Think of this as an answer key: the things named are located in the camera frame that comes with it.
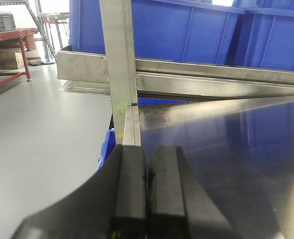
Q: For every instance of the blue plastic bin right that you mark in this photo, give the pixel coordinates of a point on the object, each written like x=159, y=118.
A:
x=264, y=35

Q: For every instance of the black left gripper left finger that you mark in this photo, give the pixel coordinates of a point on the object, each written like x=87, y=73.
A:
x=110, y=205

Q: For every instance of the cardboard box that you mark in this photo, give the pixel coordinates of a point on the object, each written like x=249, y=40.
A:
x=11, y=60

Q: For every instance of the blue plastic bin left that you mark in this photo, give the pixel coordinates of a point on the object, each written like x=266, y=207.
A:
x=175, y=30

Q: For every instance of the stainless steel shelf rack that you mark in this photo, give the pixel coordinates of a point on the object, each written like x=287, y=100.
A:
x=235, y=125

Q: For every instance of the blue bin lower shelf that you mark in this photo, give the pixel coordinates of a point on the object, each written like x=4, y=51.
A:
x=107, y=147

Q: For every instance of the blue plastic bin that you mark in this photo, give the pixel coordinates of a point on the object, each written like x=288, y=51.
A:
x=175, y=30
x=264, y=35

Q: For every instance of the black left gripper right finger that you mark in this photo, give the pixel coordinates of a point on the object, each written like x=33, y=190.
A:
x=179, y=207

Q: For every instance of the red conveyor table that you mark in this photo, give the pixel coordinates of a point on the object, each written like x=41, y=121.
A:
x=23, y=39

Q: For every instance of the grey plastic crate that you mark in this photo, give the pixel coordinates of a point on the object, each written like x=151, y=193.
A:
x=7, y=22

